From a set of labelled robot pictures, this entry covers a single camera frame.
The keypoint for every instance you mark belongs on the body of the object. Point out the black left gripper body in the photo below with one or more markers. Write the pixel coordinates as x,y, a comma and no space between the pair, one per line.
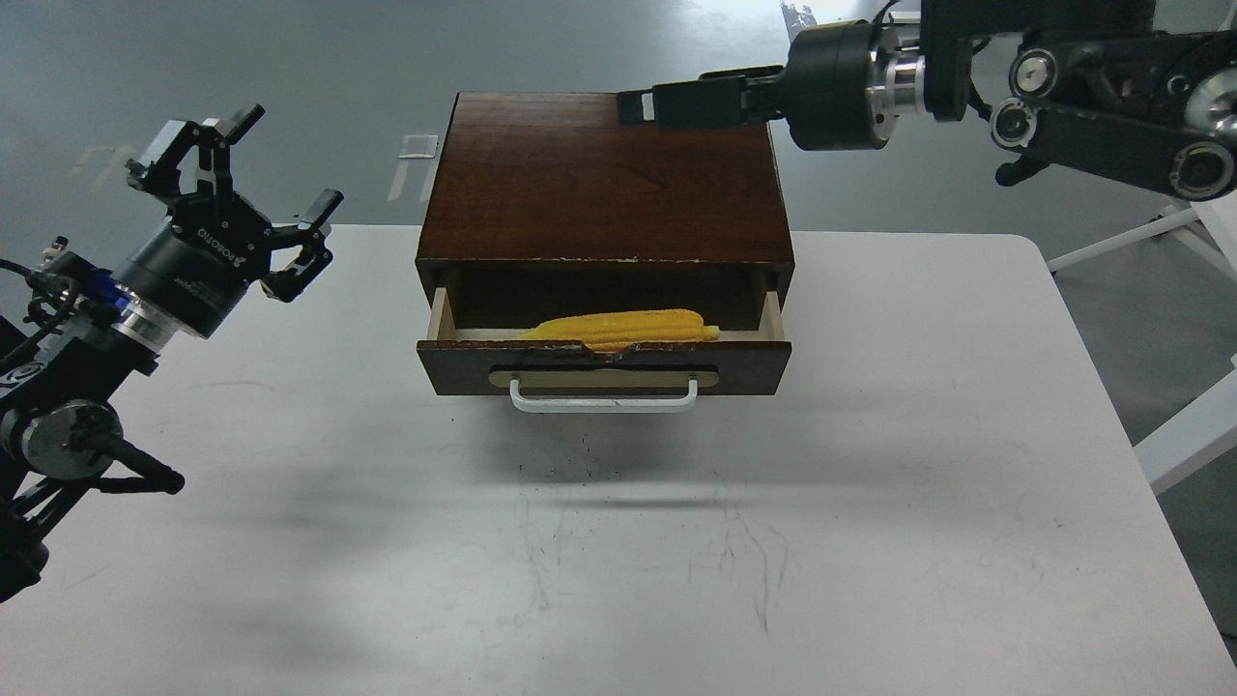
200,263

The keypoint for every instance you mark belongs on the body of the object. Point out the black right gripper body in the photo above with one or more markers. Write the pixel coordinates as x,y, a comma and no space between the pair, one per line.
823,91

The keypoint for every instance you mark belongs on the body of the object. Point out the yellow corn cob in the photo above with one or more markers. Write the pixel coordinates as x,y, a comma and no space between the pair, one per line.
614,331

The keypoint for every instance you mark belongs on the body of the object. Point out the wooden drawer with white handle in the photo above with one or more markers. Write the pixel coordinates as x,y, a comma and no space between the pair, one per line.
604,362

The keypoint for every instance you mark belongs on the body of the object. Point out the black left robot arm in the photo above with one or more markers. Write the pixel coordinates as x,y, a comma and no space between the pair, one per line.
94,327

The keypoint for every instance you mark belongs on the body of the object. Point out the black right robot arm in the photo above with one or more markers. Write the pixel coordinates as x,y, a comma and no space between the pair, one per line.
1089,85

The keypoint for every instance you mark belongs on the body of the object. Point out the dark wooden drawer cabinet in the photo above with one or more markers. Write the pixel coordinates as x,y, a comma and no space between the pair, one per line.
546,204

